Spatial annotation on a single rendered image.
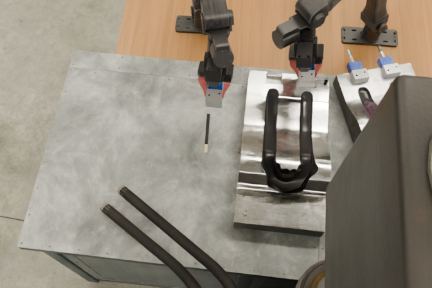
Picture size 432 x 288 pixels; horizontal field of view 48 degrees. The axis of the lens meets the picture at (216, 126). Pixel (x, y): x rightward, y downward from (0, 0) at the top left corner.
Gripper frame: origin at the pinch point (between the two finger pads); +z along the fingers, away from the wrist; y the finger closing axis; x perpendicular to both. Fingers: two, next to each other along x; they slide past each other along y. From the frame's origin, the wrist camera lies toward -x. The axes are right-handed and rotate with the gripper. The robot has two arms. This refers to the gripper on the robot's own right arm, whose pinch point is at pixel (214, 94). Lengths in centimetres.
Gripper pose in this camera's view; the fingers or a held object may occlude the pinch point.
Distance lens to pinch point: 148.3
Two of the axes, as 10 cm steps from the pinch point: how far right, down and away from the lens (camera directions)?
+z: -0.5, 8.0, 5.9
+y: 9.9, 1.0, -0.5
